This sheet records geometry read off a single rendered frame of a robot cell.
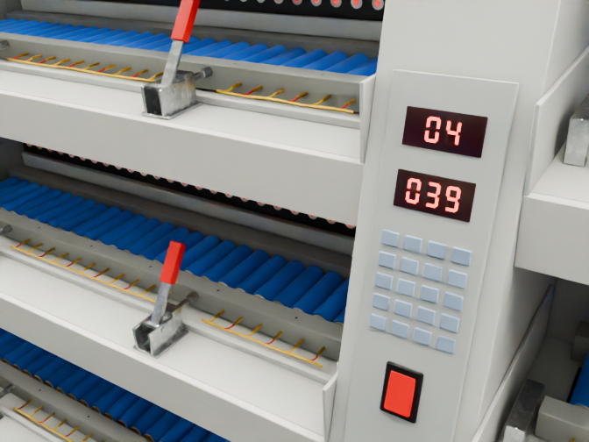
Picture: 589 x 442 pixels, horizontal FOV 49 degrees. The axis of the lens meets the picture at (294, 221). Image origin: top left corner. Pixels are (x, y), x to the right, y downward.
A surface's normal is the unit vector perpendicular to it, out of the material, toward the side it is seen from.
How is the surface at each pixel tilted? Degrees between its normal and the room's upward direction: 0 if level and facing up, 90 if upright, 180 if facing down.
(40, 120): 106
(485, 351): 90
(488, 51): 90
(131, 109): 16
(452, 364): 90
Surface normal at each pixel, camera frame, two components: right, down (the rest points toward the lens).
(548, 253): -0.54, 0.43
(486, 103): -0.53, 0.17
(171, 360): -0.05, -0.88
